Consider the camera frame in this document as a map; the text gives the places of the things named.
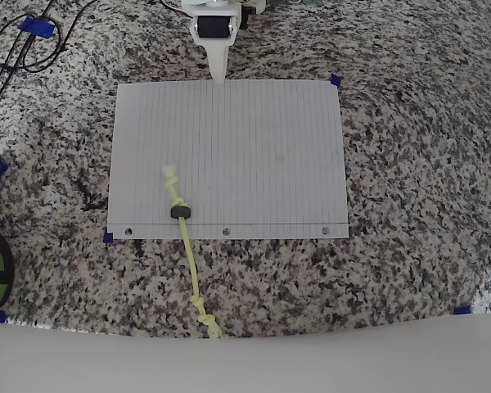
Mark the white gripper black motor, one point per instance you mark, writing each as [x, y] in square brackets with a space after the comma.
[215, 38]

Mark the black hex nut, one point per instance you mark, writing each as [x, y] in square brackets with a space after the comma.
[181, 212]

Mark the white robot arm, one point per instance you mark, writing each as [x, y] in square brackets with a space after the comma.
[194, 3]

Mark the lined white paper sheet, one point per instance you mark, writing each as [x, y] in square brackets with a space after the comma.
[249, 155]

